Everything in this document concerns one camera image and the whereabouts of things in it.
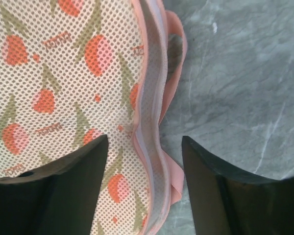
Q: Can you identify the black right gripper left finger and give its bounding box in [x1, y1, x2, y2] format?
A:
[0, 135, 108, 235]

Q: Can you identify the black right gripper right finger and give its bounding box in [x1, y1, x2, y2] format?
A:
[182, 136, 294, 235]

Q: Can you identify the floral pink bra laundry bag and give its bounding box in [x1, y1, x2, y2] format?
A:
[0, 0, 187, 235]

